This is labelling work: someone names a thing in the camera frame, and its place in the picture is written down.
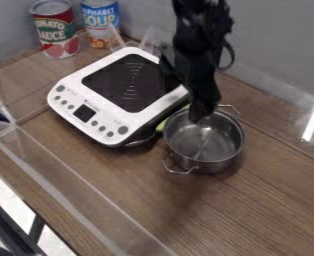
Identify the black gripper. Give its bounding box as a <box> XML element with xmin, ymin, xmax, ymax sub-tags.
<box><xmin>159</xmin><ymin>29</ymin><xmax>222</xmax><ymax>123</ymax></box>

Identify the silver steel pot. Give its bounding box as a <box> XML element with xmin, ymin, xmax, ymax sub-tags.
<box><xmin>162</xmin><ymin>104</ymin><xmax>246</xmax><ymax>175</ymax></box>

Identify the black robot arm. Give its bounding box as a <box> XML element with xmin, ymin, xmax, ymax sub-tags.
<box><xmin>159</xmin><ymin>0</ymin><xmax>235</xmax><ymax>123</ymax></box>

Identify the white and black stove top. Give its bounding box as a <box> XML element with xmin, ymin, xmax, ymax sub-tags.
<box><xmin>47</xmin><ymin>47</ymin><xmax>188</xmax><ymax>147</ymax></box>

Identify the yellow-green corn cob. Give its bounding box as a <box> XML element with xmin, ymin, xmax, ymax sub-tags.
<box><xmin>156</xmin><ymin>118</ymin><xmax>170</xmax><ymax>132</ymax></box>

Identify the silver metal spoon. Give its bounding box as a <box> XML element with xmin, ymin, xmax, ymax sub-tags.
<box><xmin>124</xmin><ymin>132</ymin><xmax>156</xmax><ymax>148</ymax></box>

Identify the alphabet soup can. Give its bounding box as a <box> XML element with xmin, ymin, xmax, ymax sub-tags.
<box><xmin>82</xmin><ymin>0</ymin><xmax>120</xmax><ymax>49</ymax></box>

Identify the tomato sauce can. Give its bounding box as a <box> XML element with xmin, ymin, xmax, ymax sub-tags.
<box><xmin>30</xmin><ymin>0</ymin><xmax>80</xmax><ymax>59</ymax></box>

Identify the clear acrylic barrier panel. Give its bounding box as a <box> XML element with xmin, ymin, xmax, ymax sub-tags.
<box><xmin>0</xmin><ymin>79</ymin><xmax>179</xmax><ymax>256</ymax></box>

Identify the black metal table leg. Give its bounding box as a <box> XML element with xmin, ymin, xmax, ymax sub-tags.
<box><xmin>0</xmin><ymin>206</ymin><xmax>47</xmax><ymax>256</ymax></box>

